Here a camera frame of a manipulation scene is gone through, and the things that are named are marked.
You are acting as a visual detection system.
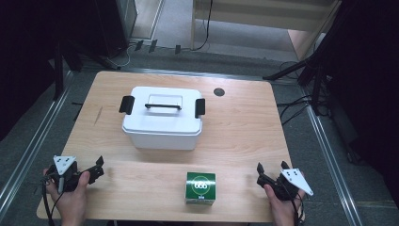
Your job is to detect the person's right hand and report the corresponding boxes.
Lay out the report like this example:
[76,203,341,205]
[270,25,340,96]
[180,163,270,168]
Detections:
[263,184,308,226]

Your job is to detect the light wooden shelf unit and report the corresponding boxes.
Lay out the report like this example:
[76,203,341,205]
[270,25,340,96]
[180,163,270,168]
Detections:
[190,0,343,61]

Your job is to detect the dark cabinet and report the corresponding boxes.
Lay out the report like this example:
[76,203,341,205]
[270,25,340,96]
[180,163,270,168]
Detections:
[92,0,139,59]

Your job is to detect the person's left hand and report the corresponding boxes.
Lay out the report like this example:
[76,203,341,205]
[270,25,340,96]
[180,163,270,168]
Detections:
[42,169,91,226]

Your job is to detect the green cardboard box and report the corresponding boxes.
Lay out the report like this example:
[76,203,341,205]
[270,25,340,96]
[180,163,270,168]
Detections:
[184,171,217,206]

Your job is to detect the white plastic storage box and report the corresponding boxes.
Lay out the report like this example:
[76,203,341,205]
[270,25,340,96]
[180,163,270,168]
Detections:
[122,126,202,152]

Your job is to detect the left hand-held gripper cable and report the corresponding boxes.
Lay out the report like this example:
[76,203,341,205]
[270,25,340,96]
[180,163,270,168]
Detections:
[40,177,65,226]

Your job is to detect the hand-held gripper cable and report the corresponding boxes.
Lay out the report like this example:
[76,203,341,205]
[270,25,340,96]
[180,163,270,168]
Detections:
[40,177,65,226]
[281,182,306,226]

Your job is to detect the black tripod stand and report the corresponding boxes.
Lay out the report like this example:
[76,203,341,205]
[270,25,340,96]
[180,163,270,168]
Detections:
[263,0,359,117]

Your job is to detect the black metal stand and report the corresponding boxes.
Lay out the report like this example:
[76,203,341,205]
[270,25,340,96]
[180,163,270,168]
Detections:
[51,37,86,102]

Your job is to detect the right hand-held gripper cable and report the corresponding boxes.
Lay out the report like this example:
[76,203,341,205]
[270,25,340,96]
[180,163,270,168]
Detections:
[281,182,306,226]

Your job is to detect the black hanging cable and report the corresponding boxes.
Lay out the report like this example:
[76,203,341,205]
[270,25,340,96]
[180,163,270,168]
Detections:
[190,0,215,52]

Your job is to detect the black floor cables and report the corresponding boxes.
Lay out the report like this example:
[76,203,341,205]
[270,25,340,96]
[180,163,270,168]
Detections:
[277,60,330,127]

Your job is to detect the white lid with black latches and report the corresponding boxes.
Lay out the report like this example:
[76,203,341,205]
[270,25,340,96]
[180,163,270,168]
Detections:
[119,86,207,137]

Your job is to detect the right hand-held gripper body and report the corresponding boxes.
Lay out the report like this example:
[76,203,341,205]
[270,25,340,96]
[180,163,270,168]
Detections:
[272,169,314,202]

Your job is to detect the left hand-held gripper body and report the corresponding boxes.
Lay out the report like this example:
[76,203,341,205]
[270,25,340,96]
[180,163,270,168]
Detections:
[46,154,84,194]

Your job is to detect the metal floor rail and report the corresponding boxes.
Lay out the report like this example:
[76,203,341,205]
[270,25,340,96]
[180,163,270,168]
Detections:
[0,70,74,219]
[304,102,365,226]

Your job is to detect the white floor cable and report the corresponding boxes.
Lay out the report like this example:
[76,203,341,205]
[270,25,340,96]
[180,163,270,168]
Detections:
[107,43,132,70]

